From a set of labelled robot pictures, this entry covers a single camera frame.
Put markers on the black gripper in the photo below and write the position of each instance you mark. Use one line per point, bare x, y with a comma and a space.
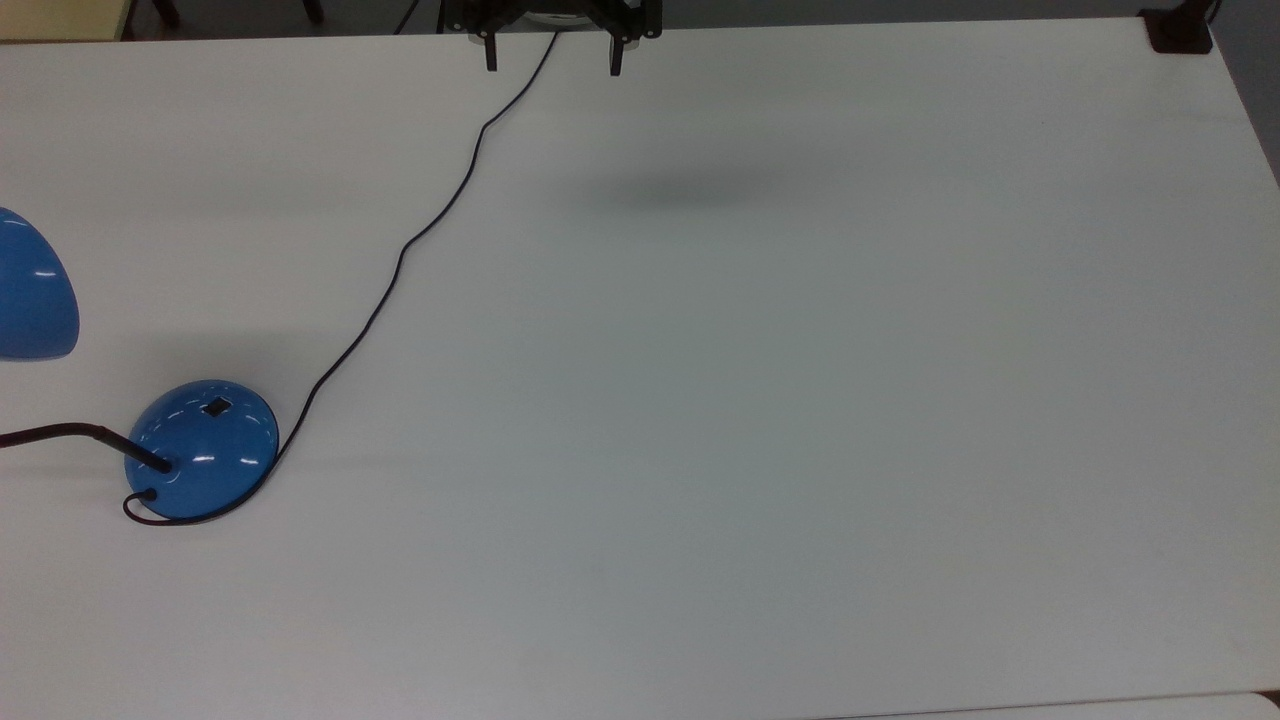
620, 12

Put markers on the blue dome lamp base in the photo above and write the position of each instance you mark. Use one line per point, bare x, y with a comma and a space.
215, 455

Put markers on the blue lamp shade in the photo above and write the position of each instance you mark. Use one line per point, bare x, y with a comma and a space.
30, 290

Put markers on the black flexible lamp neck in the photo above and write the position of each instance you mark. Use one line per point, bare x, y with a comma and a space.
85, 434

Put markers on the dark chair leg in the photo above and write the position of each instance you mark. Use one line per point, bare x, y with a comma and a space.
166, 10
313, 9

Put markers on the beige side table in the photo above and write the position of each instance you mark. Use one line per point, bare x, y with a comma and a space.
60, 18

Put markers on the dark brown table clamp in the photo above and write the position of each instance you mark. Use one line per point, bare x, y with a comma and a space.
1180, 28

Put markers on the black lamp rocker switch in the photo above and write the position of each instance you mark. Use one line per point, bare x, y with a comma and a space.
216, 407

